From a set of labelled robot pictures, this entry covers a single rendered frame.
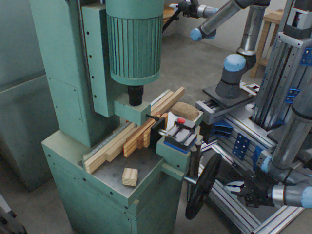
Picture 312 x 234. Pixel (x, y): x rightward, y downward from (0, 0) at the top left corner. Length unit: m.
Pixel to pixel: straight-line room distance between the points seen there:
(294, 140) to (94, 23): 0.79
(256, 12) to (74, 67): 1.01
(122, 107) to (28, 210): 1.30
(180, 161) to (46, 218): 1.27
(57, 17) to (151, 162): 0.62
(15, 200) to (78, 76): 1.40
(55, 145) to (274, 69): 1.17
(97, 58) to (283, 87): 0.96
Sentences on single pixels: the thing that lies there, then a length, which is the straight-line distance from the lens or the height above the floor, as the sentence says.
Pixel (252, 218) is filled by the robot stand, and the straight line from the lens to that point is 1.74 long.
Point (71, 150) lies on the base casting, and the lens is 1.19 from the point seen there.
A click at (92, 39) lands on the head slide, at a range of 0.88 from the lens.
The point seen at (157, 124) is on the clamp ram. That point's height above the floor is 0.99.
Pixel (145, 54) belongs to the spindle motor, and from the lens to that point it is 0.78.
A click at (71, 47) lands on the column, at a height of 1.29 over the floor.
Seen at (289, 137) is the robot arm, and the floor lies 1.06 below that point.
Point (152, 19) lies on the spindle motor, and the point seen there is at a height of 1.41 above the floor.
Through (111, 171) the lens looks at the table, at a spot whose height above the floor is 0.90.
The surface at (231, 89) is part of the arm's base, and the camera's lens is 1.52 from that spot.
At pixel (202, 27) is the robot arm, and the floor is 1.17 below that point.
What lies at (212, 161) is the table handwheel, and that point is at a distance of 0.93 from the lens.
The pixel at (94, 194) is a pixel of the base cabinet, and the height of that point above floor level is 0.67.
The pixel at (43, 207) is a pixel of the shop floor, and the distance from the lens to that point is 2.03.
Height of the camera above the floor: 1.62
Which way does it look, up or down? 38 degrees down
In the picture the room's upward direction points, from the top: 2 degrees clockwise
